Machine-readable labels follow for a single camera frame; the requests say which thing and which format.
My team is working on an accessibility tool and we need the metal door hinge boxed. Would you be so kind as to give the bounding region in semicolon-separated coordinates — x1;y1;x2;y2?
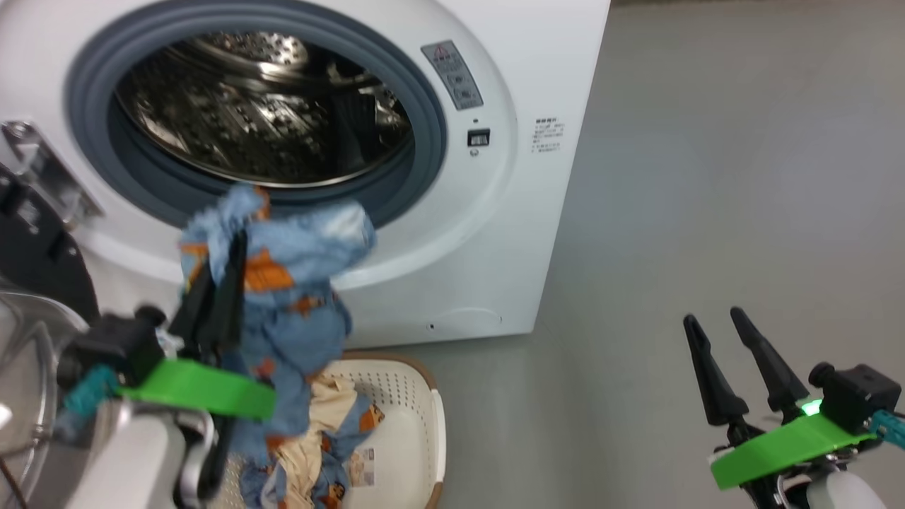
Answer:
0;120;105;228

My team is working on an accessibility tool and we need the teal camera connector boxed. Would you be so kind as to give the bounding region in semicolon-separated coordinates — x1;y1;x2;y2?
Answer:
870;410;905;450
62;364;121;419

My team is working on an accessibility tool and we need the grey rubber door gasket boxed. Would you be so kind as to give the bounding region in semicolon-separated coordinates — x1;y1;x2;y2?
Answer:
64;0;448;230

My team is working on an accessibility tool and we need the paper basket product sticker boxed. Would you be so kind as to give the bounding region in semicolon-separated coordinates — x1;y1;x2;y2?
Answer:
345;447;375;488

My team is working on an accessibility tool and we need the blue garment with orange print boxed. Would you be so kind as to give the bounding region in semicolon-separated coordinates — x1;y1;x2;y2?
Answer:
177;184;378;460

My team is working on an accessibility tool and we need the stainless steel washing machine drum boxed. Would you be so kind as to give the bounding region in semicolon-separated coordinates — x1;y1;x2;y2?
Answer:
113;32;414;188

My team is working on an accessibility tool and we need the white front-load washing machine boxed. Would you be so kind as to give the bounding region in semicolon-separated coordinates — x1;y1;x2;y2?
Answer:
0;0;612;349

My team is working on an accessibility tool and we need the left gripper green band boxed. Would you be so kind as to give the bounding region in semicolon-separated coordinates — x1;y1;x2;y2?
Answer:
115;230;279;422

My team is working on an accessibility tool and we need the cream perforated laundry basket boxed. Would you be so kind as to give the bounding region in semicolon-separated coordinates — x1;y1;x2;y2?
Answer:
205;351;448;509

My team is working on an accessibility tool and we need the teal right camera connector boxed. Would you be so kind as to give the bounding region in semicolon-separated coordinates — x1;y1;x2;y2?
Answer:
870;410;905;450

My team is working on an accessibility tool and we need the round black glass washer door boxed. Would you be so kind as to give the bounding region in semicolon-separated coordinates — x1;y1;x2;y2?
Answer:
0;166;100;509

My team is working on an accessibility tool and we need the teal left camera connector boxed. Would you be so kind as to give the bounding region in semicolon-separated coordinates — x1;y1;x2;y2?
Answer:
62;364;121;419

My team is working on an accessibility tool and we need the grey warning label sticker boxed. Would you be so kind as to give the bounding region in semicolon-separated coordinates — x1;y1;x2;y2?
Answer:
421;40;484;111

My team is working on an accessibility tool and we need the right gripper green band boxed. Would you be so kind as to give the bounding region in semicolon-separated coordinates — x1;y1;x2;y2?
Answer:
682;306;878;509

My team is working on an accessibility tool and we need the cream and blue garment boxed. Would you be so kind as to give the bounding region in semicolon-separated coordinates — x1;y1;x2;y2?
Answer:
240;373;386;509

